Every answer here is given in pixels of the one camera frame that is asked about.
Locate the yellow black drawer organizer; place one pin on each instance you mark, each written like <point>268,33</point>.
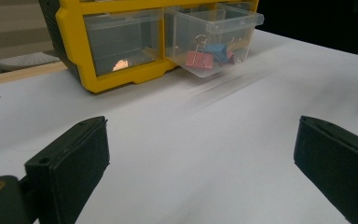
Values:
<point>74,40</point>

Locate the clear plastic drawer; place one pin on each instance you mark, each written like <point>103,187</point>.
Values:
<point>199,21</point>

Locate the grid of clear drawers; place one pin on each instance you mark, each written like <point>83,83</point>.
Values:
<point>121,40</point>

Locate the wooden board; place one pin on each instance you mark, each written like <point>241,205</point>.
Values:
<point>15,76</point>

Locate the grey perforated round plate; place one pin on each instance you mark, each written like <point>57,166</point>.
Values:
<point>24,61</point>

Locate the pink binder clip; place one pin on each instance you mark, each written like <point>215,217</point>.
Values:
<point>199,60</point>
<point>230,57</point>

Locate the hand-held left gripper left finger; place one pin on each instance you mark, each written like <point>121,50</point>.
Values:
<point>71,168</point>

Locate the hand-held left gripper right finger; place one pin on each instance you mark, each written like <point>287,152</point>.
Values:
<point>338,168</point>

